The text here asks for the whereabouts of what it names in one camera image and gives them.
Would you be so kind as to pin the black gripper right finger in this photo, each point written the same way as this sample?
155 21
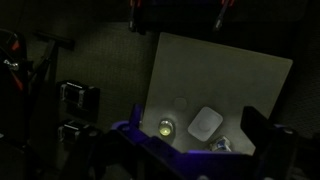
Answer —
255 128

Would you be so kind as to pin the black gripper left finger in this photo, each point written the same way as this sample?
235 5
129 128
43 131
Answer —
136 116

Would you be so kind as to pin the clear container with packets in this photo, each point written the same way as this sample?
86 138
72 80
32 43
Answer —
220 144

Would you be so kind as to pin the glass candle jar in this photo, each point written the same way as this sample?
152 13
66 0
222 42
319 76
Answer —
165 128

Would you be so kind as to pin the black device box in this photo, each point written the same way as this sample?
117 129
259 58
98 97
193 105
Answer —
71 130
78 95

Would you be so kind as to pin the red black clamp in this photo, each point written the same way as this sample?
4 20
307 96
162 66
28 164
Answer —
221 15
135 16

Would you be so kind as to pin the black T-shaped bar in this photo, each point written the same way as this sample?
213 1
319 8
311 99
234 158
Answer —
55 40

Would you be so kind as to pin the black tripod stand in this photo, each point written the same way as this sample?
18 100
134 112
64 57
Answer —
13 73

